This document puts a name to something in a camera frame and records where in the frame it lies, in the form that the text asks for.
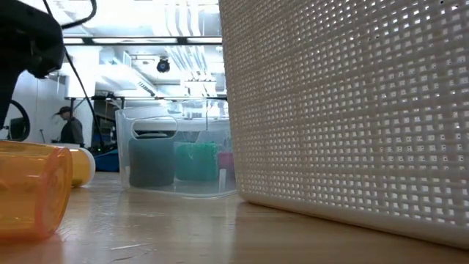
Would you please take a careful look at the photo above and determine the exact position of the pink bandage roll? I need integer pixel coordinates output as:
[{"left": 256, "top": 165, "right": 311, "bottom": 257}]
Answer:
[{"left": 218, "top": 152, "right": 235, "bottom": 180}]

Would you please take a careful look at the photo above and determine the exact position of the green bandage roll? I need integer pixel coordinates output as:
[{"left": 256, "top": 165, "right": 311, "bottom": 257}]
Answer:
[{"left": 174, "top": 142, "right": 220, "bottom": 181}]

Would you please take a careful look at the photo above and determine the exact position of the dark grey bandage roll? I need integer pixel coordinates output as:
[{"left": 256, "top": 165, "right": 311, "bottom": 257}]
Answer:
[{"left": 128, "top": 137, "right": 176, "bottom": 188}]

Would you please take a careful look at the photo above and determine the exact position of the white perforated plastic basket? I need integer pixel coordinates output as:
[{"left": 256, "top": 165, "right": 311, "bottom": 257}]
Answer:
[{"left": 218, "top": 0, "right": 469, "bottom": 250}]

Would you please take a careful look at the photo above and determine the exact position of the clear plastic storage bin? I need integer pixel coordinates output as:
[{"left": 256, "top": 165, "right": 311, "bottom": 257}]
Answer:
[{"left": 115, "top": 106, "right": 237, "bottom": 199}]

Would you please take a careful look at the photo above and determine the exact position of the blue cloth garment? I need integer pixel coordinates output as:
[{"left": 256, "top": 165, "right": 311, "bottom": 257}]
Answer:
[{"left": 93, "top": 148, "right": 121, "bottom": 172}]

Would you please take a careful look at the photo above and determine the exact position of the orange pill bottle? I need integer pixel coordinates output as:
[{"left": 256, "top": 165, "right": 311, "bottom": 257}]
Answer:
[
  {"left": 69, "top": 147, "right": 96, "bottom": 188},
  {"left": 0, "top": 141, "right": 73, "bottom": 241}
]

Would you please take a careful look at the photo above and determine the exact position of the black overhead crossbeam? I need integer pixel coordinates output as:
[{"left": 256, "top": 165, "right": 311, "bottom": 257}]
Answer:
[{"left": 62, "top": 36, "right": 224, "bottom": 46}]

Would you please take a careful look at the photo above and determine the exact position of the black computer monitor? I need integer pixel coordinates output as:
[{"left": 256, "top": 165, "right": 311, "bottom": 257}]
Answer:
[{"left": 10, "top": 117, "right": 26, "bottom": 142}]

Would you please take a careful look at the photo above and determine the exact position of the black background workstation frame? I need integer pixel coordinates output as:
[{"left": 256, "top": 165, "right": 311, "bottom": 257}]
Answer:
[{"left": 65, "top": 95, "right": 228, "bottom": 144}]

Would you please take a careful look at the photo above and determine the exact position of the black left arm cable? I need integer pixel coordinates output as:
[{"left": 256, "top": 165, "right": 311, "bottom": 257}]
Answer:
[{"left": 42, "top": 0, "right": 106, "bottom": 147}]

